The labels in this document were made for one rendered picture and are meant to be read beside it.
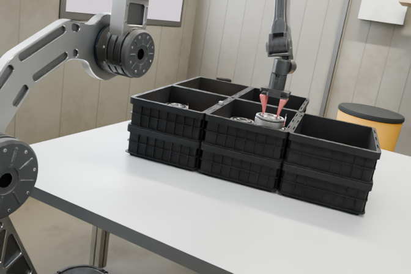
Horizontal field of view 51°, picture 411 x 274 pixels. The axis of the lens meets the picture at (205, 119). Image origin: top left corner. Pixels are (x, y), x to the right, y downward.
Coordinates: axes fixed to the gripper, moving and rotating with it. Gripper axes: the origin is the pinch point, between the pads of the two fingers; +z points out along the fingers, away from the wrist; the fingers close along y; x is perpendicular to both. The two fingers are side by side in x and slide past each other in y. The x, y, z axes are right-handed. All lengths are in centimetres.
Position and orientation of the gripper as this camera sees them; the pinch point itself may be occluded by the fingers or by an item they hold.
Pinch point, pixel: (270, 114)
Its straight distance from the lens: 157.7
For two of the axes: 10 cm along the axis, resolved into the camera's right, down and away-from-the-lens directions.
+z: -1.7, 9.6, 2.2
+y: -9.3, -2.3, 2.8
